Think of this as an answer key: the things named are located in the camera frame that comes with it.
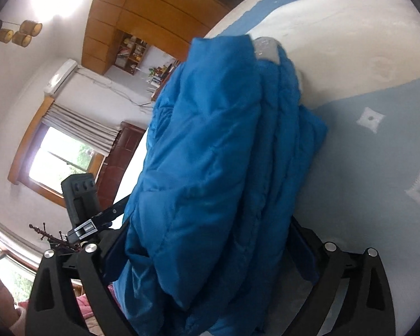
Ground blue puffer jacket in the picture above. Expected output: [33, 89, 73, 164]
[114, 35, 327, 335]

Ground pink knitted sleeve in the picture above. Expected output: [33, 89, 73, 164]
[76, 293, 104, 336]

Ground wooden framed window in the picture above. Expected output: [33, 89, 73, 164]
[7, 97, 104, 206]

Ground grey window curtain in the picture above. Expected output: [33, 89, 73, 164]
[41, 103, 119, 156]

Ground dark red wooden dresser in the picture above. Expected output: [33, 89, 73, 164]
[97, 122, 146, 209]

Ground wooden desk with clutter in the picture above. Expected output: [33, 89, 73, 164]
[151, 60, 180, 102]

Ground ceiling lamp with round shades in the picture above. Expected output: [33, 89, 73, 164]
[0, 20, 43, 48]

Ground bed with blue-white blanket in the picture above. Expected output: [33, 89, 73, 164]
[205, 0, 420, 335]

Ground white wall air conditioner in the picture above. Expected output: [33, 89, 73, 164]
[44, 59, 78, 95]

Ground wooden wardrobe wall unit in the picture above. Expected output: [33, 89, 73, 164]
[82, 0, 233, 74]

